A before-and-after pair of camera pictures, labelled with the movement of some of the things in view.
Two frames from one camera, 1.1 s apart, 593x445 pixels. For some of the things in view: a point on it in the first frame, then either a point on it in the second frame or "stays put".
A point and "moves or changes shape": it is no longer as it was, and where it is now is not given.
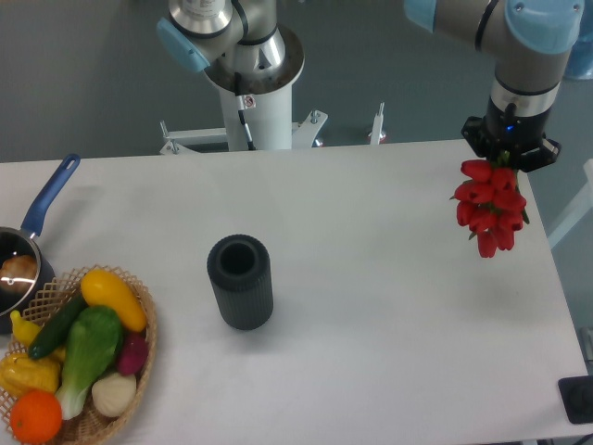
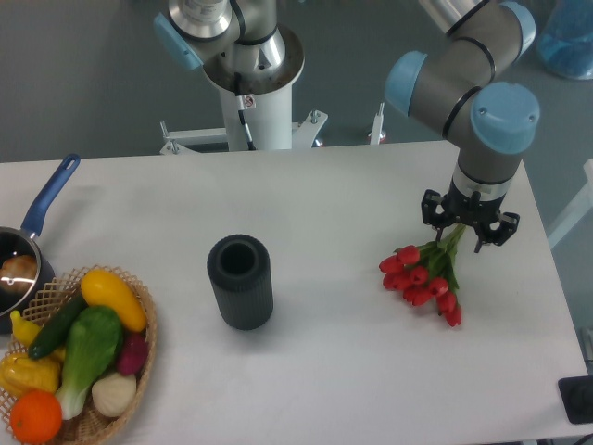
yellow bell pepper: (20, 373) stays put
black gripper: (513, 133) → (472, 210)
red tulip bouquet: (490, 203) moves or changes shape
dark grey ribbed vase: (240, 268) stays put
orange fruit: (36, 416) stays put
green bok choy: (96, 338) stays put
